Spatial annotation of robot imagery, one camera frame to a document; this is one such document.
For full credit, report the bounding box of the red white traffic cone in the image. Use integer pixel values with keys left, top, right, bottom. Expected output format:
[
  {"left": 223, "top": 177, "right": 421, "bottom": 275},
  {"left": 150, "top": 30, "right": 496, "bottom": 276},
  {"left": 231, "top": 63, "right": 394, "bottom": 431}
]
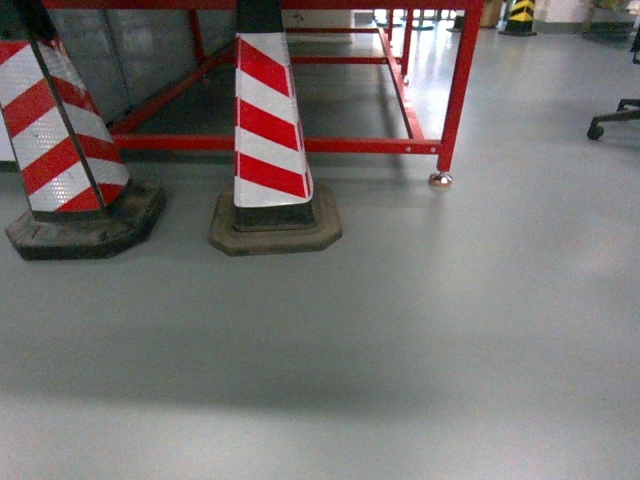
[{"left": 209, "top": 1, "right": 343, "bottom": 256}]

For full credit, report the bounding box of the yellow black traffic cone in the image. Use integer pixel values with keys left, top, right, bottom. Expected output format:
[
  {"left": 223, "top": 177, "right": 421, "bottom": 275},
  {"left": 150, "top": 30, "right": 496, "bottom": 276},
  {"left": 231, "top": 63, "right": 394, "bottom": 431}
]
[{"left": 498, "top": 0, "right": 536, "bottom": 37}]

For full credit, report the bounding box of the black office chair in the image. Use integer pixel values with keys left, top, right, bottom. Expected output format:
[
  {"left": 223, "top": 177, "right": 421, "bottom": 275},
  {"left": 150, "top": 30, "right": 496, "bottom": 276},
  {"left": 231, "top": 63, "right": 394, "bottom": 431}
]
[{"left": 586, "top": 29, "right": 640, "bottom": 141}]

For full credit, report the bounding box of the red metal frame table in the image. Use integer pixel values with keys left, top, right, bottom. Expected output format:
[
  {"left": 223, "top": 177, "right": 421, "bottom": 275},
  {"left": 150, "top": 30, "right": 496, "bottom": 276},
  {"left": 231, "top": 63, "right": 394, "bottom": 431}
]
[{"left": 42, "top": 0, "right": 485, "bottom": 189}]

